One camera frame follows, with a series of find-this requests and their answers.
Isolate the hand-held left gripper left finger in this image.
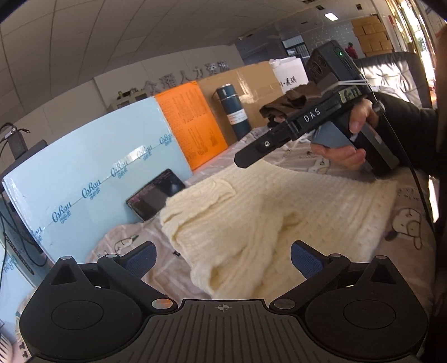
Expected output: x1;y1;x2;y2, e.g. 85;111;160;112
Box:
45;242;179;311

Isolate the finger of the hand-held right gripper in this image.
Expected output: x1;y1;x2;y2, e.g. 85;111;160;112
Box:
234;120;298;168

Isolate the grey quilted chair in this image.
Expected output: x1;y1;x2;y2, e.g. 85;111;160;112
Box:
354;51;434;109

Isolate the person's right forearm dark sleeve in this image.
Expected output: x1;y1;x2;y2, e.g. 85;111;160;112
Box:
370;91;447;179

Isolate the dark blue thermos bottle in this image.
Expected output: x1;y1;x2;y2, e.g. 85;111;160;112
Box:
215;84;251;141

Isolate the brown folded cloth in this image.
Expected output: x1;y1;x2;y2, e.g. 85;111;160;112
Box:
259;84;329;123

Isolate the printed cartoon bed sheet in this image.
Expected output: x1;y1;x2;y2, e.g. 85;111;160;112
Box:
85;125;438;301

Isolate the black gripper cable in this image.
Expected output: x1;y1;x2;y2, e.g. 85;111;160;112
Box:
372;101;438;234

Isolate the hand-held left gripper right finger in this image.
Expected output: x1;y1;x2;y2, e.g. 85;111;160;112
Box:
269;240;403;311

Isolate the orange printed board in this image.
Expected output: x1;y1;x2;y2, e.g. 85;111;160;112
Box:
154;81;229;171

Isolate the brown cardboard box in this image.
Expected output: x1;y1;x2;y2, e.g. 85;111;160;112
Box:
197;61;284;146

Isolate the white plastic bucket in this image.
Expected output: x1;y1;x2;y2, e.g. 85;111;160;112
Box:
269;58;311;95

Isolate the cream knit sweater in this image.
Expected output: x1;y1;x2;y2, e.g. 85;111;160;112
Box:
159;161;399;301

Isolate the stack of cardboard boxes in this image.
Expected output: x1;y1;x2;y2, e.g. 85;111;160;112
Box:
351;15;395;58

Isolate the black tablet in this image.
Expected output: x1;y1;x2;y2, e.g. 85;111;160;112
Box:
126;168;187;223

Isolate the light blue printed box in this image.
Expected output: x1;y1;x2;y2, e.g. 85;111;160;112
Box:
2;96;194;265

